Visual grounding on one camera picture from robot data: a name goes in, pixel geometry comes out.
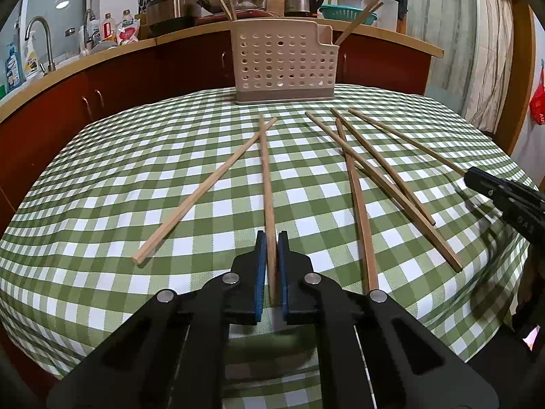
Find pink perforated utensil holder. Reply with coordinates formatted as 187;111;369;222
231;19;337;105

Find knife block with knives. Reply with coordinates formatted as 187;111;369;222
135;0;153;39

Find steel wok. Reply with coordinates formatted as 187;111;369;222
198;0;268;14

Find beige kitchen countertop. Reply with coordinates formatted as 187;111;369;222
0;19;444;113

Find tall steel faucet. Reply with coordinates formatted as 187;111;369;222
25;16;57;76

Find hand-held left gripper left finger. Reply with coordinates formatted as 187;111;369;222
47;230;273;409

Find dark rice cooker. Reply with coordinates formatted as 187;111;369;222
145;0;202;37

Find green checked tablecloth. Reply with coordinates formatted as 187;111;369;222
0;83;541;409

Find translucent white container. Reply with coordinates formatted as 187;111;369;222
375;0;399;31

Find teal plastic colander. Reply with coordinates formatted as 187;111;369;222
318;5;379;25

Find blue dish soap bottle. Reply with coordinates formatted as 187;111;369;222
5;43;23;90

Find wooden door frame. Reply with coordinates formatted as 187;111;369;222
485;0;545;156

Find pink white pouch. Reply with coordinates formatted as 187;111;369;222
116;19;140;45

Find red label oil bottle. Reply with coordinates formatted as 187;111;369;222
101;13;116;43

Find frosted glass door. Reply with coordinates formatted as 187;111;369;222
404;0;478;107

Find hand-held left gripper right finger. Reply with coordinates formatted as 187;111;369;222
277;230;499;409

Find red plastic bag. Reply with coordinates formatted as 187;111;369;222
529;87;545;126

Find red induction cooker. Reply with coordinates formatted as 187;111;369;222
200;9;273;20

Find white spray bottle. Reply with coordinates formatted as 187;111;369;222
23;30;43;79

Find striped curtain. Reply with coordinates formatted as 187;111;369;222
464;0;514;133

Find small steel faucet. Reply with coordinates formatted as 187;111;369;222
82;9;96;49

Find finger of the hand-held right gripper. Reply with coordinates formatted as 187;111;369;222
464;175;545;222
467;167;545;206

